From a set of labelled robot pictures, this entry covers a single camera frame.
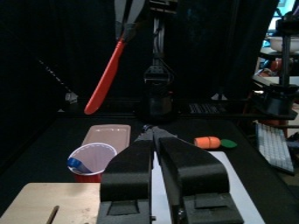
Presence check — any orange toy carrot piece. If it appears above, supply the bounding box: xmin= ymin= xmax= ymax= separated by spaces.
xmin=193 ymin=136 xmax=222 ymax=150

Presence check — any black equipment stand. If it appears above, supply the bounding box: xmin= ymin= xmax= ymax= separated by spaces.
xmin=250 ymin=12 xmax=299 ymax=121

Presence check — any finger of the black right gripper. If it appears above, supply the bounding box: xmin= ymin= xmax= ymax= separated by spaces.
xmin=115 ymin=0 xmax=127 ymax=40
xmin=126 ymin=0 xmax=146 ymax=42

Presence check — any green toy carrot top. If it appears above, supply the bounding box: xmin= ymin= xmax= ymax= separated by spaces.
xmin=219 ymin=138 xmax=239 ymax=149

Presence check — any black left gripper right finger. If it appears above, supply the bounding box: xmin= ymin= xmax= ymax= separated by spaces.
xmin=154 ymin=125 xmax=246 ymax=224

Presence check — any white bowl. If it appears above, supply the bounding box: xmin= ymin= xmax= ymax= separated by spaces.
xmin=267 ymin=36 xmax=299 ymax=53

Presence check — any red toy knife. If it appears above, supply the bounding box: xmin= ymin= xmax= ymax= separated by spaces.
xmin=83 ymin=38 xmax=127 ymax=116

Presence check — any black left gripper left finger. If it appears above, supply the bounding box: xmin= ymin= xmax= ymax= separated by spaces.
xmin=97 ymin=125 xmax=155 ymax=224

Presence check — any pink rectangular tray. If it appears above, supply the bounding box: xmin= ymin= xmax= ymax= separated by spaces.
xmin=81 ymin=124 xmax=133 ymax=154

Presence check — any red plastic cup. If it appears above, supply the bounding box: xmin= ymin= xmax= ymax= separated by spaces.
xmin=67 ymin=142 xmax=119 ymax=184

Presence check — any silver frame bracket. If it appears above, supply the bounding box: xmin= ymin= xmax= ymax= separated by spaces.
xmin=63 ymin=91 xmax=81 ymax=105

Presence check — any bright computer monitor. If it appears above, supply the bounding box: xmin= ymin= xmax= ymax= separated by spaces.
xmin=277 ymin=0 xmax=299 ymax=16

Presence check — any blue plastic utensil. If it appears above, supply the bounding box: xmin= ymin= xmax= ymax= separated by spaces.
xmin=67 ymin=157 xmax=94 ymax=175

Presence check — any grey computer keyboard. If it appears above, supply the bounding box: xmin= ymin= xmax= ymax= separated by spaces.
xmin=255 ymin=122 xmax=295 ymax=176

